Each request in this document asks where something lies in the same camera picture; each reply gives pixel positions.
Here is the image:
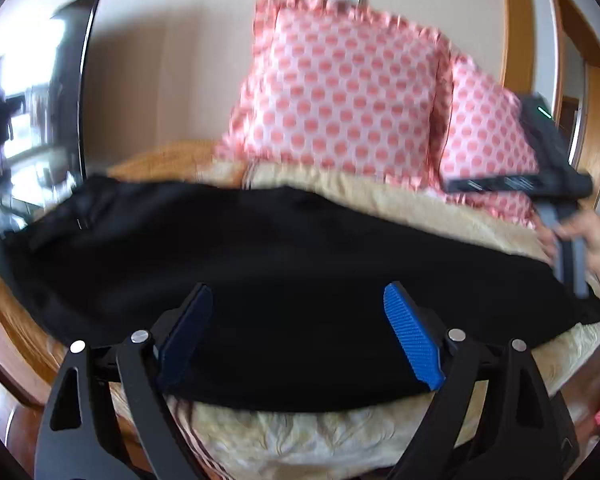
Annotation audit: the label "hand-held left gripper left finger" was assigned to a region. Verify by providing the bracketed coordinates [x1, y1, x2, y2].
[33, 283, 214, 480]

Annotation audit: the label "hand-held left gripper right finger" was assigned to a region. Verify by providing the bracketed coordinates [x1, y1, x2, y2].
[383, 282, 581, 480]

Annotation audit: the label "black pants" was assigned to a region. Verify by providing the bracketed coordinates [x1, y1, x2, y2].
[0, 174, 600, 414]

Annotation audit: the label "person's right hand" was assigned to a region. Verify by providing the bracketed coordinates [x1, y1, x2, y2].
[538, 210, 600, 288]

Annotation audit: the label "small pink polka-dot pillow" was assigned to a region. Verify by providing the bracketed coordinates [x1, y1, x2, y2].
[438, 55, 542, 228]

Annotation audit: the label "cream yellow blanket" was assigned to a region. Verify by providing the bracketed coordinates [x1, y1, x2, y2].
[105, 160, 600, 480]

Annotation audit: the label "large pink polka-dot pillow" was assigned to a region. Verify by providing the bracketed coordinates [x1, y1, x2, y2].
[214, 0, 455, 196]

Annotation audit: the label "wooden door frame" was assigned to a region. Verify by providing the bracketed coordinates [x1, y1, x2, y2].
[500, 0, 600, 211]

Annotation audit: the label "wooden bed frame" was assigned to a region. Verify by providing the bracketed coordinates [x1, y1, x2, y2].
[0, 140, 216, 441]

